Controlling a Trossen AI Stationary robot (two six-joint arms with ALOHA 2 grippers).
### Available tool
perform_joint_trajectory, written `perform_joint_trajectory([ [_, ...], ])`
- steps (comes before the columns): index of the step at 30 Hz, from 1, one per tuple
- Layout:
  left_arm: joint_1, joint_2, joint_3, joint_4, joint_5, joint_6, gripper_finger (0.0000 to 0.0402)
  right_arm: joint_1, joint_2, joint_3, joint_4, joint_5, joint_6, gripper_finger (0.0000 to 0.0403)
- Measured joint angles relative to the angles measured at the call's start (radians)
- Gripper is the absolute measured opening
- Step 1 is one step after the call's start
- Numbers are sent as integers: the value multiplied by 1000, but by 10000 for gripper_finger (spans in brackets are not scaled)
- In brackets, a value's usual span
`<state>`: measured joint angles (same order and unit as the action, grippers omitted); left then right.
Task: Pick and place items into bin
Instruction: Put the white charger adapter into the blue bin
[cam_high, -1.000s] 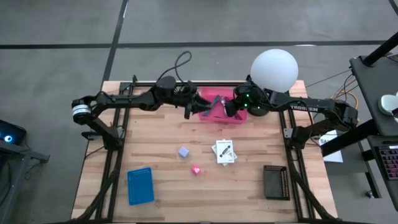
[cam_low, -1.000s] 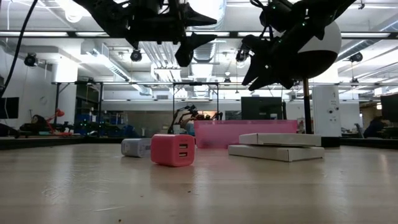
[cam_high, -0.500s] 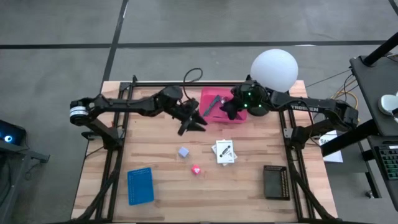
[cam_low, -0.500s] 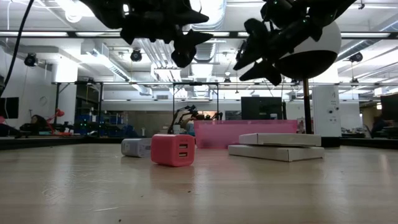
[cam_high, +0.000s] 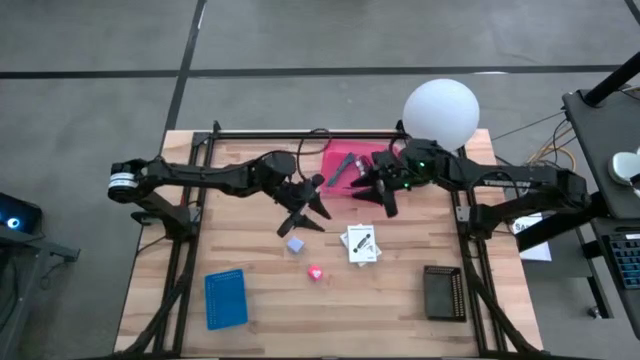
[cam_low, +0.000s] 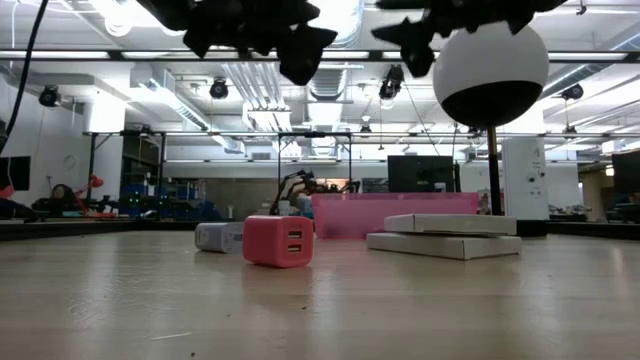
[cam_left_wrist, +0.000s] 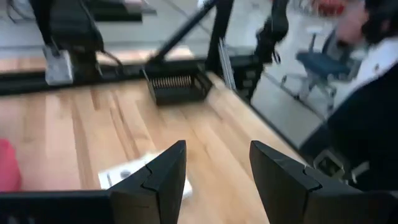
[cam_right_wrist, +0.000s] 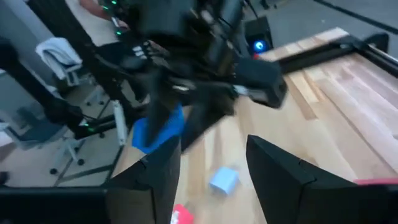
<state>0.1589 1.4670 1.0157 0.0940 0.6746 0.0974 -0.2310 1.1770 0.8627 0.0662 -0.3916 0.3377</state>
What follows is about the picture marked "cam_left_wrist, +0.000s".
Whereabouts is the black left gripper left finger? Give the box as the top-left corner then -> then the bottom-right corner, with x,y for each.
110,139 -> 187,224

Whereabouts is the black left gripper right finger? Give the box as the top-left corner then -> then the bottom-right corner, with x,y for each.
249,139 -> 374,224

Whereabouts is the white booklet with black print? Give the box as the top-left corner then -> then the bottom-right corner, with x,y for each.
98,151 -> 193,200

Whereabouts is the pink plastic bin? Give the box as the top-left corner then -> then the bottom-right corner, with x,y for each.
0,138 -> 22,192

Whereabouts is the black perforated plastic basket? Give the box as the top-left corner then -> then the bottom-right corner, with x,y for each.
141,67 -> 214,106

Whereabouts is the person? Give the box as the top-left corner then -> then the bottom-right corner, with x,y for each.
325,0 -> 398,192

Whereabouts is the blue office chair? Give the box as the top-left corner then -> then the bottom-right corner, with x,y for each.
279,26 -> 363,110

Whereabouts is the black tripod stand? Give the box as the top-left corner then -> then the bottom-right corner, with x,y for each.
253,0 -> 290,102

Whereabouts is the black desk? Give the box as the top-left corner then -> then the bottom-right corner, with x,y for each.
83,0 -> 156,22

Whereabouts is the red tool cabinet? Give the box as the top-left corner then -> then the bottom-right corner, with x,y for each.
312,0 -> 346,17

